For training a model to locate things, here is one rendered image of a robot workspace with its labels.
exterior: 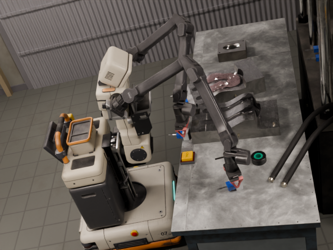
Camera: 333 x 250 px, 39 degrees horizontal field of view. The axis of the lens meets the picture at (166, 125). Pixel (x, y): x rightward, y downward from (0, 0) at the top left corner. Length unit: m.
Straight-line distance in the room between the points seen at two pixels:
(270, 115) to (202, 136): 0.41
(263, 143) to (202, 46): 1.25
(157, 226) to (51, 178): 1.42
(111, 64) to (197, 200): 0.85
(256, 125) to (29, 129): 2.87
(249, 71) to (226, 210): 1.05
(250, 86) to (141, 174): 1.05
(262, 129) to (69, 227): 1.76
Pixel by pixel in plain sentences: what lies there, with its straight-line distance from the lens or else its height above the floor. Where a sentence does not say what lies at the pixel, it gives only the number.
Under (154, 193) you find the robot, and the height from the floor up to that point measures 0.28.
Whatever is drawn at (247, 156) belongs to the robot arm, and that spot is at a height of 1.05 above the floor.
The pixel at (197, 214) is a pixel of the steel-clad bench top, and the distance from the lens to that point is 2.39.
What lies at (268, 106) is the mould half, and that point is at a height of 0.86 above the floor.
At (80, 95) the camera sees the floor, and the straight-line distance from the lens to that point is 5.14.
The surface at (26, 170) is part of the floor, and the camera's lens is 4.47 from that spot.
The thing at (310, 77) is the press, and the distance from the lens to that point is 3.17.
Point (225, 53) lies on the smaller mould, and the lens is 3.40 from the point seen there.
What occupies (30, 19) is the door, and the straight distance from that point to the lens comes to 5.19.
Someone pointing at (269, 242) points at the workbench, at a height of 0.65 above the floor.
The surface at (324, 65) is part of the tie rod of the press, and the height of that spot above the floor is 1.14.
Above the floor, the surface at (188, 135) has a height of 0.84.
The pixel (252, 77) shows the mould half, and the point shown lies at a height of 0.91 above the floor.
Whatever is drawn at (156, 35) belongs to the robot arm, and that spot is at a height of 1.35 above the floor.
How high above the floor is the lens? 2.58
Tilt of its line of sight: 37 degrees down
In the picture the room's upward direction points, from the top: 17 degrees counter-clockwise
